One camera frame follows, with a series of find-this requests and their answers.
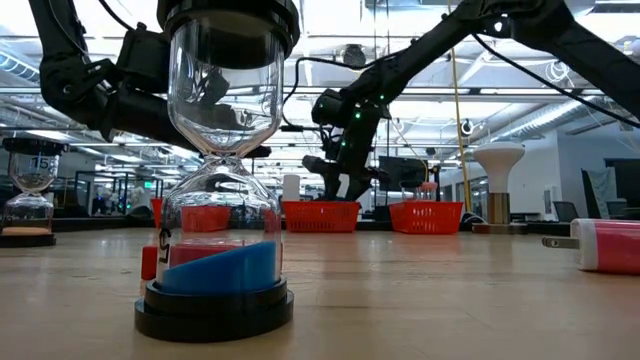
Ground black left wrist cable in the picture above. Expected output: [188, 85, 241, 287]
[97, 0, 139, 32]

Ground dark office chair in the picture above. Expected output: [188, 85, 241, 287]
[553, 200, 585, 224]

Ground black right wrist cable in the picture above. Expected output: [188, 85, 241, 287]
[281, 32, 640, 132]

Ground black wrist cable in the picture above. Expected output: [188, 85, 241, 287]
[281, 32, 640, 132]
[97, 0, 139, 32]

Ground blue sand hourglass black caps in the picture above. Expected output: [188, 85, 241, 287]
[133, 0, 301, 344]

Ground white sand hourglass black caps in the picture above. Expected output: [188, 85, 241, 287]
[398, 179, 422, 203]

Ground white cylinder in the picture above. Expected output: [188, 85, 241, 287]
[282, 173, 302, 203]

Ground black rack frame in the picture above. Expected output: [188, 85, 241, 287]
[251, 124, 333, 201]

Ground white mushroom lamp wooden base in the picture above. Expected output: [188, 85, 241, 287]
[472, 141, 529, 235]

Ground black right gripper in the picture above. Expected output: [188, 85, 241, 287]
[302, 96, 392, 203]

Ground grey board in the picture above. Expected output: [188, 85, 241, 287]
[580, 167, 620, 220]

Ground dark wall screen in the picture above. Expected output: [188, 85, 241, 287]
[603, 158, 640, 200]

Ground black ceiling cable reel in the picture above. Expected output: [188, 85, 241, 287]
[342, 43, 368, 72]

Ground red plastic basket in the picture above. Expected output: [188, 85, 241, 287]
[282, 200, 362, 234]
[388, 200, 465, 236]

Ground red digital timer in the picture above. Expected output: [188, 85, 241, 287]
[140, 240, 285, 281]

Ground pink and white wall charger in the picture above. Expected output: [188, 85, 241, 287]
[541, 217, 640, 276]

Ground black monitor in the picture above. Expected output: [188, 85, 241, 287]
[378, 155, 429, 193]

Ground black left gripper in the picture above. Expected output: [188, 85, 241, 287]
[101, 91, 274, 160]

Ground orange sand hourglass black caps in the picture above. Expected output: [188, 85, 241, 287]
[0, 137, 69, 249]

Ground long ceiling light bar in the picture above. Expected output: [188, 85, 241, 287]
[0, 85, 640, 98]

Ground pink capped hourglass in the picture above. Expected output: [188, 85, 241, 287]
[419, 180, 440, 203]

